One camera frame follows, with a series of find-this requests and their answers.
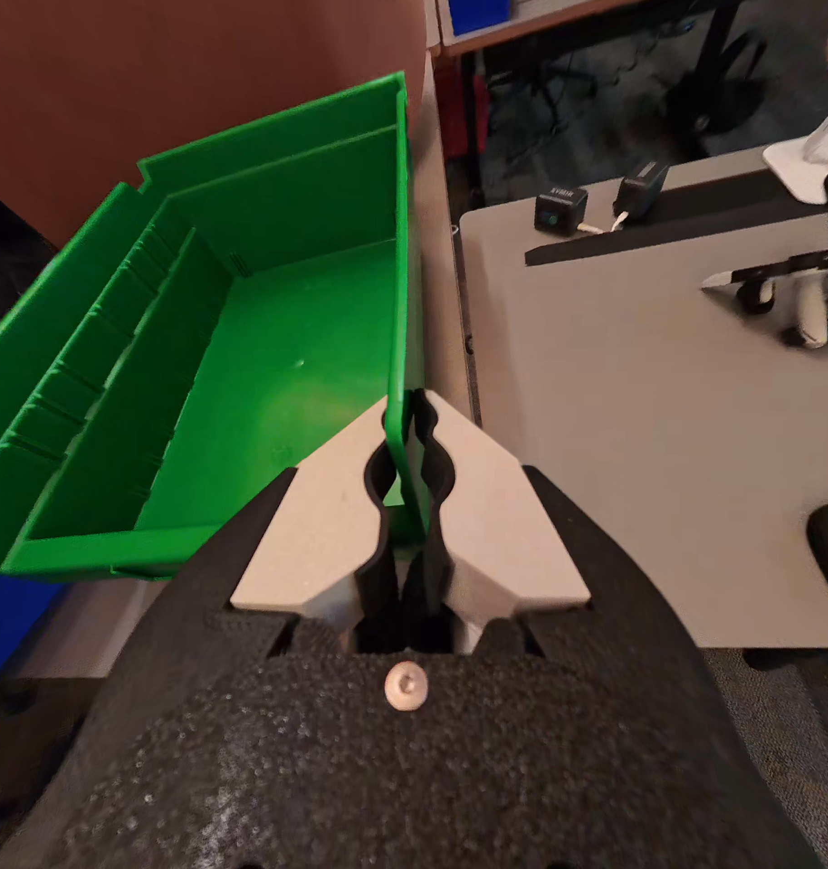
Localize black power adapter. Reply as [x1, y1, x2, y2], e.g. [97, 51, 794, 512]
[614, 163, 669, 221]

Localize green plastic bin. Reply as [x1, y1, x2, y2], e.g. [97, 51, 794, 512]
[0, 71, 431, 581]

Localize black desk strip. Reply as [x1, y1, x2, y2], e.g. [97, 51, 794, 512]
[524, 173, 828, 267]

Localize blue plastic bin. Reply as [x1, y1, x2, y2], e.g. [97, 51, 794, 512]
[448, 0, 511, 36]
[0, 567, 70, 693]

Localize wooden table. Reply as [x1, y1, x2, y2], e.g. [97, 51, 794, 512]
[437, 0, 659, 57]

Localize grey desk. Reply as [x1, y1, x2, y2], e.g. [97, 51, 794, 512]
[458, 146, 828, 649]

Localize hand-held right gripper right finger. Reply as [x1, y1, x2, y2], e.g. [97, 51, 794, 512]
[412, 388, 593, 653]

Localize small black cube device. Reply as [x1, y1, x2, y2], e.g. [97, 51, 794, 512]
[535, 186, 589, 237]

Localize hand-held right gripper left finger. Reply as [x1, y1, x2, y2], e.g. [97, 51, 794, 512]
[229, 396, 401, 639]

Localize white stand base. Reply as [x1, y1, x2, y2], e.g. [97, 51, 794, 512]
[763, 88, 828, 205]

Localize black chair base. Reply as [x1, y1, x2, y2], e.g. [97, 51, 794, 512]
[665, 0, 771, 140]

